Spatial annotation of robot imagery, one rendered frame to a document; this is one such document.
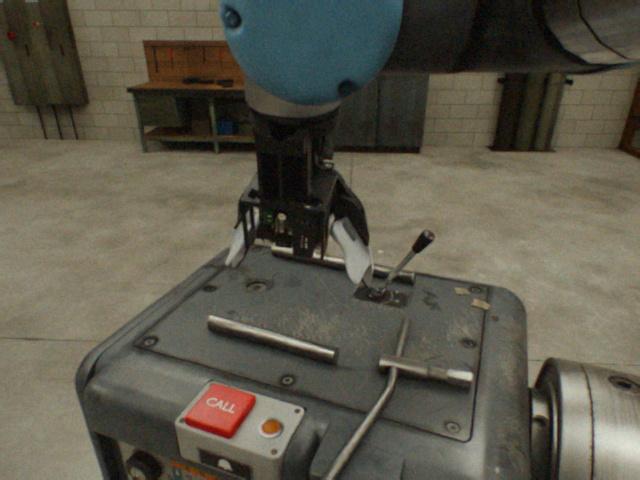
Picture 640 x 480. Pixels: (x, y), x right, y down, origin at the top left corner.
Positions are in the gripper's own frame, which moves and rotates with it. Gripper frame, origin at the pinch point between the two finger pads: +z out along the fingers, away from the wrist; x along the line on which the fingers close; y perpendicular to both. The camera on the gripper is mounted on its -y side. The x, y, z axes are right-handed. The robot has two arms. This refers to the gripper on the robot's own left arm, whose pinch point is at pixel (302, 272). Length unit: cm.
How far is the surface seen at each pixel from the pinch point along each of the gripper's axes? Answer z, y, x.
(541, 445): 22.7, 1.9, 32.1
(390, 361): 13.8, -0.5, 11.4
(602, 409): 16.3, -0.6, 37.7
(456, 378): 13.4, 0.7, 19.5
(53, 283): 197, -160, -217
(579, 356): 171, -144, 125
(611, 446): 16.8, 3.9, 37.7
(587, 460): 17.9, 5.6, 35.0
